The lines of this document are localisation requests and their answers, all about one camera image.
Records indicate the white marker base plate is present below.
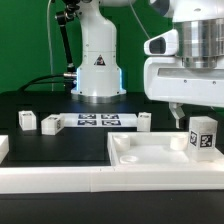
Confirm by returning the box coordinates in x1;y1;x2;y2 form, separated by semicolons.
62;113;137;127

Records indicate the thin grey cable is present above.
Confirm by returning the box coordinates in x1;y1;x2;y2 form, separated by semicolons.
127;0;152;40

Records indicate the white U-shaped fence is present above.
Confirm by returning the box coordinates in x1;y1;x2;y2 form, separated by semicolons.
0;134;224;195

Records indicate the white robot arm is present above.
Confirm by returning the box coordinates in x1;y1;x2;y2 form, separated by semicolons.
72;0;224;119

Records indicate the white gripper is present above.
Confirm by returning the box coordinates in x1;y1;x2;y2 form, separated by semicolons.
144;57;224;129

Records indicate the black cable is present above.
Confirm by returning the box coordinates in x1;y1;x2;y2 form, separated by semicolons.
18;73;68;93

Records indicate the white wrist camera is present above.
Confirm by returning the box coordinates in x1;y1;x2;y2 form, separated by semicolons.
144;29;179;56

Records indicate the white square table top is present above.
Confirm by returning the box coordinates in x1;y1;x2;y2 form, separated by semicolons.
106;131;224;167

